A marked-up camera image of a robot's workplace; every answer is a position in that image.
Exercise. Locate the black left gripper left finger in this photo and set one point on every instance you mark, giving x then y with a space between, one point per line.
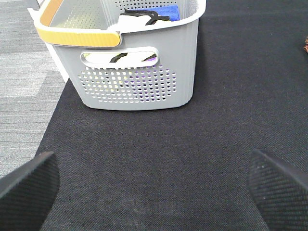
28 193

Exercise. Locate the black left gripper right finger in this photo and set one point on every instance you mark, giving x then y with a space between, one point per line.
280 192

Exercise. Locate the orange towel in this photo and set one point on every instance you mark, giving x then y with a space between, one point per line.
306 45

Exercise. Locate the black table cloth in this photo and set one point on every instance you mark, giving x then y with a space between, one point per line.
184 169

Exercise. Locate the grey perforated plastic basket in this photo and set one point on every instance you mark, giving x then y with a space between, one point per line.
166 84

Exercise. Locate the white cloth in basket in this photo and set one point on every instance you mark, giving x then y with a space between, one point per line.
128 57

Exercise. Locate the blue cloth in basket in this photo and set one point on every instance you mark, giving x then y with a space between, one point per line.
171 10

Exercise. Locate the yellow basket handle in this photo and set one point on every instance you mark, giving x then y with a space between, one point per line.
70 36

